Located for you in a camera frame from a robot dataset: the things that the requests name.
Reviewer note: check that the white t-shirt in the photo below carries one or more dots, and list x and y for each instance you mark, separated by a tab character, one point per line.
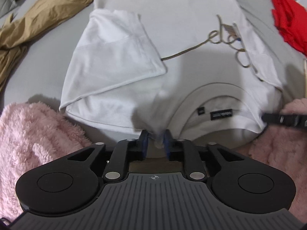
192	67

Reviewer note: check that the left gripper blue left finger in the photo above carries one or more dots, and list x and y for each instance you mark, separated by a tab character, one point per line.
142	144

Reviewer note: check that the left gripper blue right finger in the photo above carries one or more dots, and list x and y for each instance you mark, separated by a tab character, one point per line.
168	142

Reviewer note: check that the red garment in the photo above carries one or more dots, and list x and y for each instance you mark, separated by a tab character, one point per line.
290	20

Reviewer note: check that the tan khaki shorts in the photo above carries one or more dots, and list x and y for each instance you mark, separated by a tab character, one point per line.
43	16

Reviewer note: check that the pink fluffy garment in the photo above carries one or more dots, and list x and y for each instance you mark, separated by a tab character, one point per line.
34	134

